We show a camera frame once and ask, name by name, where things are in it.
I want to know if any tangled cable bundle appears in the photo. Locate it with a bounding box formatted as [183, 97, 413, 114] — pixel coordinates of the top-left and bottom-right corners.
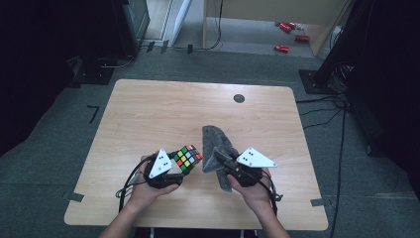
[326, 62, 356, 95]

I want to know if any person's right hand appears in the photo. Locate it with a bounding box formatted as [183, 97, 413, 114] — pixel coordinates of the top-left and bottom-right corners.
[227, 168, 273, 215]

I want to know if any right hand-held gripper cable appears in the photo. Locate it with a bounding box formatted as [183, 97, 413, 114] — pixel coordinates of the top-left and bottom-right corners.
[261, 170, 284, 217]

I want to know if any left hand-held gripper cable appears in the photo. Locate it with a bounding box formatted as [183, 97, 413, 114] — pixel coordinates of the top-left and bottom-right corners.
[115, 155, 157, 212]

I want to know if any black stand base plate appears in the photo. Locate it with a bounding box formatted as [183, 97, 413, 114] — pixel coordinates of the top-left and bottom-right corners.
[70, 56, 115, 88]
[298, 68, 335, 95]

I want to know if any black hanging cable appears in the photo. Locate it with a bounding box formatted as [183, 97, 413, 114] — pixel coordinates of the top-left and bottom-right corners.
[189, 0, 225, 52]

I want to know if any person's dark clothing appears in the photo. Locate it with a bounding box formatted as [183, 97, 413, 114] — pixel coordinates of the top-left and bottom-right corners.
[132, 227, 262, 238]

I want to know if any dark glass-front cabinet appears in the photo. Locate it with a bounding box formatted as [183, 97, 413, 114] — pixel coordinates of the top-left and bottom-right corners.
[112, 0, 152, 59]

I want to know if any hand-held gripper cable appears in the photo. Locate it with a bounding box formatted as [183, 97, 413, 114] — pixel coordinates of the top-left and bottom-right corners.
[115, 155, 157, 212]
[261, 170, 284, 217]

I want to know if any black looped cable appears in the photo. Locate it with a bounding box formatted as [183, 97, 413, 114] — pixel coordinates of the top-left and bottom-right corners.
[97, 54, 137, 69]

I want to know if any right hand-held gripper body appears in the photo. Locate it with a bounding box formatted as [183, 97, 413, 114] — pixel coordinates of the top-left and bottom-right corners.
[232, 147, 278, 188]

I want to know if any multicoloured puzzle cube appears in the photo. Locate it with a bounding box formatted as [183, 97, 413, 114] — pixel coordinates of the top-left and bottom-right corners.
[171, 144, 203, 176]

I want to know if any grey fuzzy cloth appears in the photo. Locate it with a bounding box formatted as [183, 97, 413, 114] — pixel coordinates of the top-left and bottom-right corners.
[201, 125, 241, 193]

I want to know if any light wooden partition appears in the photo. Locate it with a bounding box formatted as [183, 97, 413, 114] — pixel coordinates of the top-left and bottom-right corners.
[201, 0, 356, 58]

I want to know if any pale floor tape strip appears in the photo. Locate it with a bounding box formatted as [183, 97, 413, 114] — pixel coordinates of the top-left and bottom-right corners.
[372, 191, 418, 200]

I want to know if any white board panel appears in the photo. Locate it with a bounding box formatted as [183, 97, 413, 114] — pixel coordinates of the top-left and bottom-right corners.
[169, 0, 194, 46]

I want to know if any black tape corner mark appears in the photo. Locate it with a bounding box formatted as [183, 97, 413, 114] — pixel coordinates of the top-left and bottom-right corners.
[86, 104, 101, 125]

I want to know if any long black floor cable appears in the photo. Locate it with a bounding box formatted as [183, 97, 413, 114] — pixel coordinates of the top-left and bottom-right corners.
[330, 108, 349, 238]

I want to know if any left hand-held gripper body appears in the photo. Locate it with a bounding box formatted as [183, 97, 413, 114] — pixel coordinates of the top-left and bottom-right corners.
[144, 148, 184, 189]

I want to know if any person's left hand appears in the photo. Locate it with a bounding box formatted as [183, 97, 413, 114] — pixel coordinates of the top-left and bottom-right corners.
[127, 155, 181, 212]

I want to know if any black curtain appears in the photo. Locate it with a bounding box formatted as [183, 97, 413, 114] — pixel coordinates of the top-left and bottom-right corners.
[343, 0, 420, 199]
[0, 0, 117, 158]

